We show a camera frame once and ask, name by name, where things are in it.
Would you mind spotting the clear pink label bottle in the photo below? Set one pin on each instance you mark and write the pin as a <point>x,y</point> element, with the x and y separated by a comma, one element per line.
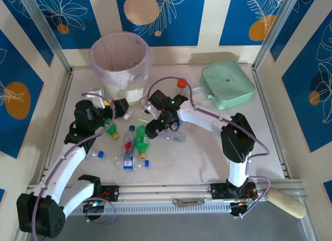
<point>173,136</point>

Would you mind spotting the metal latch plate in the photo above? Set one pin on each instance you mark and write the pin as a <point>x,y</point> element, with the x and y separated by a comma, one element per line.
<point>189,201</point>

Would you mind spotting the white trash bin pink liner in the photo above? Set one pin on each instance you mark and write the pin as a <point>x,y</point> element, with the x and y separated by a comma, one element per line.
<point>116,54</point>

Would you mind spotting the crushed blue label bottle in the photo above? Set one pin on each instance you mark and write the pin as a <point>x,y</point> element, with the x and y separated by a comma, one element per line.
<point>128,163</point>

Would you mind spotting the blue-capped blue label bottle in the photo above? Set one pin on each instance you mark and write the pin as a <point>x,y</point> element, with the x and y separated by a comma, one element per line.
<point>100,154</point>

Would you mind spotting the frosted clear plastic bottle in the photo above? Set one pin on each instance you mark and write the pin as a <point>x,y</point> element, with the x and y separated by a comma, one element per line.
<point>137,114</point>

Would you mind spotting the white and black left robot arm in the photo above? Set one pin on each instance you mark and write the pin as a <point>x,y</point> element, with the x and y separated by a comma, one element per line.
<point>67,163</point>

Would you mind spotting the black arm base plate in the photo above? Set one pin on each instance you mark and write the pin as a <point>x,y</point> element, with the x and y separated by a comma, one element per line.
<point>111,193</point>
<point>218,191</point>

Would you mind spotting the small controller circuit board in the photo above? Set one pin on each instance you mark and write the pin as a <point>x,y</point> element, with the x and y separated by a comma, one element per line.
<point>93,204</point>
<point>241,206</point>

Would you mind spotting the beige foam roller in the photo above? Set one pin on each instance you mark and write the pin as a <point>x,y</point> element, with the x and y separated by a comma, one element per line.
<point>286,203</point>

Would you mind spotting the mint green zip pouch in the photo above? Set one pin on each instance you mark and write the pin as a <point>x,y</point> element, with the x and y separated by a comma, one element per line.
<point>228,83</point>

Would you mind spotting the aluminium table edge rail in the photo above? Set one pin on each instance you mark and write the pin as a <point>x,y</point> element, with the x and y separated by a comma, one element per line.
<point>262,90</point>
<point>63,96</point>

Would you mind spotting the wide aluminium extrusion rail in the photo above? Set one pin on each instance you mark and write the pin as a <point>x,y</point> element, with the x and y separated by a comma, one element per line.
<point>155,193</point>

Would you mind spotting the aluminium frame post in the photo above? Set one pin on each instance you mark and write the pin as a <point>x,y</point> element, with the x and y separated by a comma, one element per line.
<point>274,31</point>
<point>48,31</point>

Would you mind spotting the clear red-print blue-capped bottle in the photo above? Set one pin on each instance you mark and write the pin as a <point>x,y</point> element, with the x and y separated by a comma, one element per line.
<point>129,143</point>

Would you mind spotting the orange-capped pill bottle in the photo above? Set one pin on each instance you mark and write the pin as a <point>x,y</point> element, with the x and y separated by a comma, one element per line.
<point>181,86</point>

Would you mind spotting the green Sprite plastic bottle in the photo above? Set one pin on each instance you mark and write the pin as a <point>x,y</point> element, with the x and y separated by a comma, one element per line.
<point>141,141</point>
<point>112,128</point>

